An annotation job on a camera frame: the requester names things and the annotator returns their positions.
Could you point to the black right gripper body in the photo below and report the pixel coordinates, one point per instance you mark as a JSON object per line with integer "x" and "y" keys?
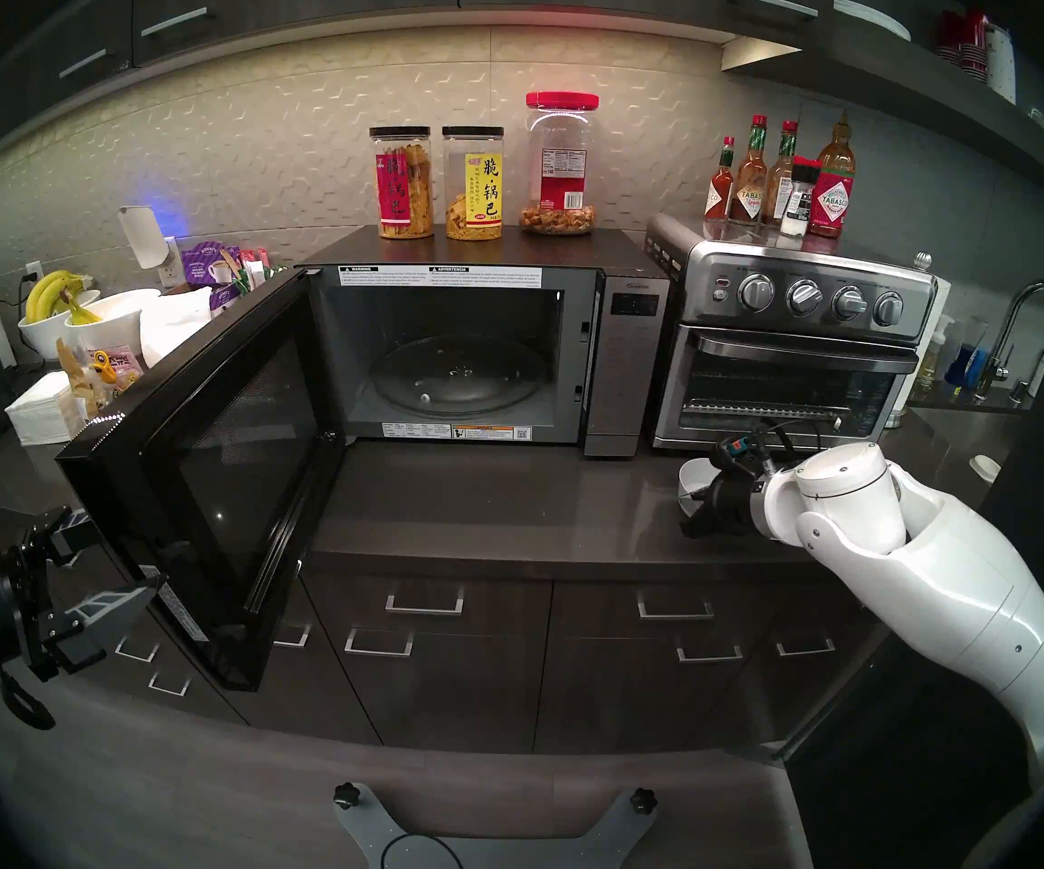
{"x": 739, "y": 505}

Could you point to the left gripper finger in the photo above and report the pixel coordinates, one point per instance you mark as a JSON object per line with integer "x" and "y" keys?
{"x": 65, "y": 532}
{"x": 92, "y": 618}

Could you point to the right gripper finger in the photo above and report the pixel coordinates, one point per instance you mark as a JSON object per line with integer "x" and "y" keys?
{"x": 698, "y": 525}

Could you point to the small white bowl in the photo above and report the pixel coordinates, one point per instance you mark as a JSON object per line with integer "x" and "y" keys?
{"x": 694, "y": 473}

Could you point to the black glass microwave door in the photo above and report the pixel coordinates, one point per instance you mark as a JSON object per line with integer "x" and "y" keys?
{"x": 214, "y": 478}

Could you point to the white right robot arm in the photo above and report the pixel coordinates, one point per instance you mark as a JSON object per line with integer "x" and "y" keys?
{"x": 938, "y": 568}

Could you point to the glass microwave turntable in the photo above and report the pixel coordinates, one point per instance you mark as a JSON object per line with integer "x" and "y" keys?
{"x": 463, "y": 374}

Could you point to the white plate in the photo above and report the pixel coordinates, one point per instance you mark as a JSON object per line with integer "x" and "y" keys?
{"x": 870, "y": 16}

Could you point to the white napkin stack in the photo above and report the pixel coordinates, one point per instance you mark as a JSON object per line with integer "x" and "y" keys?
{"x": 38, "y": 410}

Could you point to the cartoon print snack bag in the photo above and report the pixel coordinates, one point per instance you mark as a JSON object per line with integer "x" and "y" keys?
{"x": 92, "y": 369}

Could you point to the white fruit bowl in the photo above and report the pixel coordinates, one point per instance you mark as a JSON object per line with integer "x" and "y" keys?
{"x": 38, "y": 338}

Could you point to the large white bowl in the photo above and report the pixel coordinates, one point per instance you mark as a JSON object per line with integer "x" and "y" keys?
{"x": 119, "y": 319}

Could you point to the crumpled white paper napkin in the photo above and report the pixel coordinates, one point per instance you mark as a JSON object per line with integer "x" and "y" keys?
{"x": 169, "y": 319}

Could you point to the bunch of yellow bananas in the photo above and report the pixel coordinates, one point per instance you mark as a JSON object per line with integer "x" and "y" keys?
{"x": 47, "y": 292}

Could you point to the clear soap bottle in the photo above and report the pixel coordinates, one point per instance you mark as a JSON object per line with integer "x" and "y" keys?
{"x": 934, "y": 360}

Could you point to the stainless steel toaster oven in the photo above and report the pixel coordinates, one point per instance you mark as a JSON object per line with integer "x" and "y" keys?
{"x": 811, "y": 270}

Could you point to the white paper cup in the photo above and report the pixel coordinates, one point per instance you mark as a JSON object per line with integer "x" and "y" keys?
{"x": 985, "y": 467}

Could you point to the black base knob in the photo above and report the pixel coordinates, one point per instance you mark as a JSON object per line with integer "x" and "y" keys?
{"x": 346, "y": 796}
{"x": 643, "y": 801}

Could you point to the black lid spice shaker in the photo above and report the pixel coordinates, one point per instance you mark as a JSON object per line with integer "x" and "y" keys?
{"x": 800, "y": 202}

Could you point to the brown hot sauce bottle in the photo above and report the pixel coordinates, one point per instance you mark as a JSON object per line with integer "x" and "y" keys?
{"x": 750, "y": 188}

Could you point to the small red hot sauce bottle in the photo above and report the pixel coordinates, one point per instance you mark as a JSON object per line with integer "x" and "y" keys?
{"x": 720, "y": 188}

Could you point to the bunch of drink sachets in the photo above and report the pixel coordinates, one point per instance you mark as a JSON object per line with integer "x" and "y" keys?
{"x": 255, "y": 265}

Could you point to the large Tabasco sauce bottle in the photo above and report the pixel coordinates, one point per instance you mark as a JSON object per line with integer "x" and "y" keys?
{"x": 834, "y": 188}

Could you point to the white dish soap bottle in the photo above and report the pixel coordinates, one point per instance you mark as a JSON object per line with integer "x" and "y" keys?
{"x": 1042, "y": 369}

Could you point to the green hot sauce bottle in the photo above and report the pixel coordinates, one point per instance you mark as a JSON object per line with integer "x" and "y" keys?
{"x": 782, "y": 175}

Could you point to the chrome sink faucet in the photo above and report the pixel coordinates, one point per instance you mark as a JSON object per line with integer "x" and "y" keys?
{"x": 1020, "y": 310}

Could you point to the clear jar red lid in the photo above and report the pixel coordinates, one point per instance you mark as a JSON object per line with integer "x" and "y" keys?
{"x": 561, "y": 166}

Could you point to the snack jar yellow label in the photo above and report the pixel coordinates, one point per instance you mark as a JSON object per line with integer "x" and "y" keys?
{"x": 474, "y": 188}

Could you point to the snack jar pink label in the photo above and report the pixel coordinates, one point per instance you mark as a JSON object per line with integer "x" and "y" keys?
{"x": 402, "y": 188}

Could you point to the stack of red cups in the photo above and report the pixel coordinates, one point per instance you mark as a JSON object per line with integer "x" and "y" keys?
{"x": 963, "y": 43}

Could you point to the white can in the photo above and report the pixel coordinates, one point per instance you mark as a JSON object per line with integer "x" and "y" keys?
{"x": 1001, "y": 62}

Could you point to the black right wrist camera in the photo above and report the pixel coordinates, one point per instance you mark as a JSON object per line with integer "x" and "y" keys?
{"x": 734, "y": 455}

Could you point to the white wall outlet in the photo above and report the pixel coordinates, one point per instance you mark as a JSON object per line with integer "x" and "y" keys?
{"x": 34, "y": 272}
{"x": 174, "y": 265}

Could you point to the white wall night light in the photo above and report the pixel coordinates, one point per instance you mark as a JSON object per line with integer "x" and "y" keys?
{"x": 142, "y": 238}

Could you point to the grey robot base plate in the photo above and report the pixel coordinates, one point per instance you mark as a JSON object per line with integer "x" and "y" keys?
{"x": 368, "y": 835}

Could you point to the dark wall shelf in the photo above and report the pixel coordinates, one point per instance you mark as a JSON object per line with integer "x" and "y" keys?
{"x": 893, "y": 71}

